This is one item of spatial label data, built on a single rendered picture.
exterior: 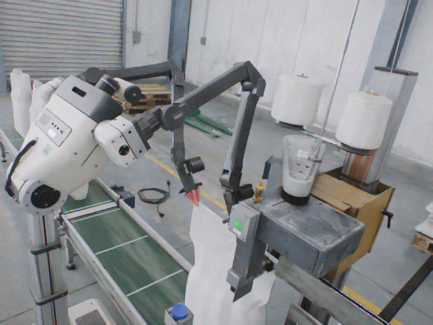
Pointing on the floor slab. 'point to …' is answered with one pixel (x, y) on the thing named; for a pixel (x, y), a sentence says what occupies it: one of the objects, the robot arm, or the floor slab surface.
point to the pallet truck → (206, 120)
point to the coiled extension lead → (158, 191)
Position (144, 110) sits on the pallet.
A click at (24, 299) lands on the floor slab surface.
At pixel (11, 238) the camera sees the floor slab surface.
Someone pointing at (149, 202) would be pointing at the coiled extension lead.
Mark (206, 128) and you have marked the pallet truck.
